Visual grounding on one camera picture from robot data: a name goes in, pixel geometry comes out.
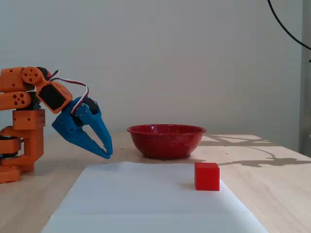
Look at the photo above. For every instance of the red speckled bowl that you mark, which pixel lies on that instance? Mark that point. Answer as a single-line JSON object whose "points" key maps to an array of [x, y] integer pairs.
{"points": [[165, 143]]}

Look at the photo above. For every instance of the red cube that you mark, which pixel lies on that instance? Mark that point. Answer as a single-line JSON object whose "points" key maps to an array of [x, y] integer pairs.
{"points": [[207, 177]]}

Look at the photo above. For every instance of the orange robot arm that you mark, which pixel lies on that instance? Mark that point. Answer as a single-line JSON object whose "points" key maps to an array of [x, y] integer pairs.
{"points": [[26, 121]]}

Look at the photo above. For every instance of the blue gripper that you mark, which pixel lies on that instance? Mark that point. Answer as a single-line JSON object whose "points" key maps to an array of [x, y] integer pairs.
{"points": [[68, 124]]}

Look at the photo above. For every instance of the white paper sheet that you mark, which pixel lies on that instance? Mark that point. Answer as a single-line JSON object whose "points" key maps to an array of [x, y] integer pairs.
{"points": [[145, 199]]}

